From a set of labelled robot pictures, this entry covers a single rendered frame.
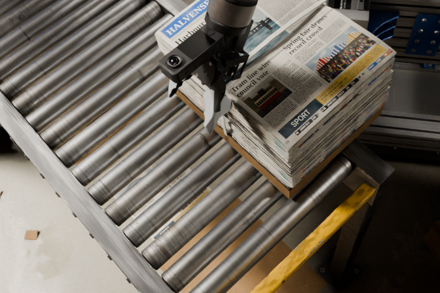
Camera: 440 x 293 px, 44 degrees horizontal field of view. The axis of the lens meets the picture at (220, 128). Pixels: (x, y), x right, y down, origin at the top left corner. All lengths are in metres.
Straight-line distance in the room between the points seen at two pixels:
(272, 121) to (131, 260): 0.41
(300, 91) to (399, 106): 1.03
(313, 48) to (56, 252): 1.35
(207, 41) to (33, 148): 0.57
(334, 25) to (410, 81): 1.00
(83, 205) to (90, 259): 0.85
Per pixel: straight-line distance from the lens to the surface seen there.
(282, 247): 1.93
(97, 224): 1.17
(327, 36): 1.06
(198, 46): 0.89
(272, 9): 1.10
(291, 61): 1.02
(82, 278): 2.02
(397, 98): 1.99
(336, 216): 1.10
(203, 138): 1.20
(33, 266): 2.10
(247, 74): 1.00
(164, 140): 1.22
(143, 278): 1.11
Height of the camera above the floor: 1.85
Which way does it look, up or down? 60 degrees down
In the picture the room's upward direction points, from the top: 11 degrees counter-clockwise
